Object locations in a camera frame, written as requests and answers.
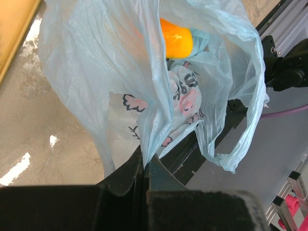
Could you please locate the orange yellow mango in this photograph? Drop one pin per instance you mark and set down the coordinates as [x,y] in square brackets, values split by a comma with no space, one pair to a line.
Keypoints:
[178,40]

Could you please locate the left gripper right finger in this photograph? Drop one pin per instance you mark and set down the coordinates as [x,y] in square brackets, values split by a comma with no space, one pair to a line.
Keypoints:
[170,206]

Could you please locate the light blue plastic bag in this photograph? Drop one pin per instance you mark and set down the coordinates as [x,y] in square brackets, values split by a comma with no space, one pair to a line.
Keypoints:
[106,61]

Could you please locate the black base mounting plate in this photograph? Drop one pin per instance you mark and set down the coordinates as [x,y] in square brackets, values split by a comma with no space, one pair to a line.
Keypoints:
[185,158]

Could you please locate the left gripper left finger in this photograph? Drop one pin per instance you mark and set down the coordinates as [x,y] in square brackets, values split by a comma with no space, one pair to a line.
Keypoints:
[114,204]

